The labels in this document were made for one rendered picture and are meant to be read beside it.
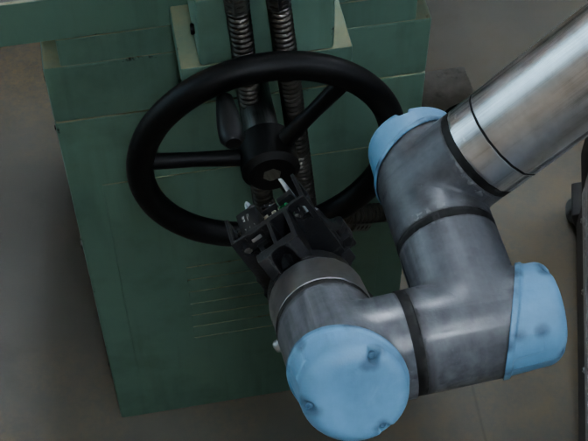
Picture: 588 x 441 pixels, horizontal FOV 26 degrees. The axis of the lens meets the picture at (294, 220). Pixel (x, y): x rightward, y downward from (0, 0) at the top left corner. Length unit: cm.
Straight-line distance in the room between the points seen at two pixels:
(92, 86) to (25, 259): 86
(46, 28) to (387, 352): 67
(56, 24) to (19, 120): 110
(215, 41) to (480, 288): 51
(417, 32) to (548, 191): 93
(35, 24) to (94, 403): 87
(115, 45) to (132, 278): 44
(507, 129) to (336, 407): 23
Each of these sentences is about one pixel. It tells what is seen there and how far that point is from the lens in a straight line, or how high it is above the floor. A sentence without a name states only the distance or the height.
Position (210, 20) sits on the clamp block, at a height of 93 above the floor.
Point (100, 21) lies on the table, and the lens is 138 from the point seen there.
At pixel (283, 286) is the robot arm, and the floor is 104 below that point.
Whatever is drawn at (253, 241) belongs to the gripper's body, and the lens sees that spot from 102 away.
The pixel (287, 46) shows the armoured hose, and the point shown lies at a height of 90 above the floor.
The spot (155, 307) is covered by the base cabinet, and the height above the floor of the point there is 31.
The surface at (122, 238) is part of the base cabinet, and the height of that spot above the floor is 48.
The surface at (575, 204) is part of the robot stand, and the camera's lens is 226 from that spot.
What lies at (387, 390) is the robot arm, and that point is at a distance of 84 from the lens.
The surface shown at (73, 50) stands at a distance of 141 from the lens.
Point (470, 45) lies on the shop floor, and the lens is 258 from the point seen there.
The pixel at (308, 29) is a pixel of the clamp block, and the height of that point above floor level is 90.
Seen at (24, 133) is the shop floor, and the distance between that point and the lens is 245.
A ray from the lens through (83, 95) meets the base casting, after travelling 146.
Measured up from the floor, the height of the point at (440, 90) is 62.
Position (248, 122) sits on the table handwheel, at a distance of 132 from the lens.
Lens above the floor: 181
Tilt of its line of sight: 53 degrees down
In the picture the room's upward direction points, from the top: straight up
